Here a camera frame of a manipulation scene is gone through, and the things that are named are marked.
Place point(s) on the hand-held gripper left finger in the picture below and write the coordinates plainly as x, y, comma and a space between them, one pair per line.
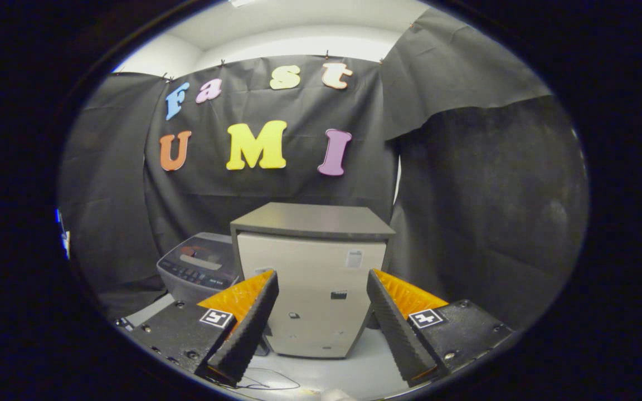
248, 328

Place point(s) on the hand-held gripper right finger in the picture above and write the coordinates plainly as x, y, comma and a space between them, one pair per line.
396, 328

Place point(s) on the grey washing machine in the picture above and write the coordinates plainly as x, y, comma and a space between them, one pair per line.
187, 287

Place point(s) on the beige cabinet with dark top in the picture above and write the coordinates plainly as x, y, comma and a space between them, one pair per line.
315, 278

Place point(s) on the black backdrop cloth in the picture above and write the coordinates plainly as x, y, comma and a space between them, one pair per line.
298, 189

